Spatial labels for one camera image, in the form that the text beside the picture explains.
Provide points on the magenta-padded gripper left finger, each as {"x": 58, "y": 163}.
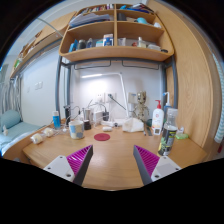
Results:
{"x": 58, "y": 165}

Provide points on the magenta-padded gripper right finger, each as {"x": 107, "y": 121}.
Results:
{"x": 165, "y": 166}

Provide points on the clear bottle with dark label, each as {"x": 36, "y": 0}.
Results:
{"x": 167, "y": 136}

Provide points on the green flat box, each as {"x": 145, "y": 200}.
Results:
{"x": 182, "y": 136}

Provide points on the cream mug with blue patches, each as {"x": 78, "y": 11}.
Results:
{"x": 76, "y": 130}

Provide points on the blue tube with white cap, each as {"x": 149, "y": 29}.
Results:
{"x": 56, "y": 120}

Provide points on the white pump bottle red top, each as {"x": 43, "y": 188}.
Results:
{"x": 157, "y": 120}

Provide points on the small black box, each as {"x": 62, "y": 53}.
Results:
{"x": 87, "y": 125}

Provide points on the black electric shaver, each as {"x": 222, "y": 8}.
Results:
{"x": 67, "y": 115}

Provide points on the flat round red coaster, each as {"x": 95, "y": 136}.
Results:
{"x": 102, "y": 137}

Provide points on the teal bed mattress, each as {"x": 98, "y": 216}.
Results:
{"x": 16, "y": 133}

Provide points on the blue squeeze bottle white nozzle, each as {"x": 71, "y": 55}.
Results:
{"x": 166, "y": 107}

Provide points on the small white oval case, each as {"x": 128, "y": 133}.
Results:
{"x": 107, "y": 128}

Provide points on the wooden tree figurine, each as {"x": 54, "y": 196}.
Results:
{"x": 142, "y": 108}

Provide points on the white power strip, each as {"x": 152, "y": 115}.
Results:
{"x": 106, "y": 122}

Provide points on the teal pillow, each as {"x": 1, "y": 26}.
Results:
{"x": 9, "y": 119}

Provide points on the black charger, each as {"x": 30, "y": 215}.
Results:
{"x": 106, "y": 116}

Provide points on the teal checked towel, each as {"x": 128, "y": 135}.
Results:
{"x": 219, "y": 106}

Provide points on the striped grey curtain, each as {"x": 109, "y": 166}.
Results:
{"x": 11, "y": 95}

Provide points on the white desk lamp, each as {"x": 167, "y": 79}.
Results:
{"x": 91, "y": 75}

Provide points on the wooden shelf unit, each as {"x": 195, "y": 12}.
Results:
{"x": 115, "y": 52}

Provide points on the white wall box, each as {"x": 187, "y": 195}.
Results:
{"x": 132, "y": 98}

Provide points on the dark grey metal frame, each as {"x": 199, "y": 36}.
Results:
{"x": 58, "y": 86}

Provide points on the white wall socket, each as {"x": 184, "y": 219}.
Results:
{"x": 112, "y": 96}
{"x": 99, "y": 97}

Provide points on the long wooden wall shelf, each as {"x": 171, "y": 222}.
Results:
{"x": 43, "y": 43}

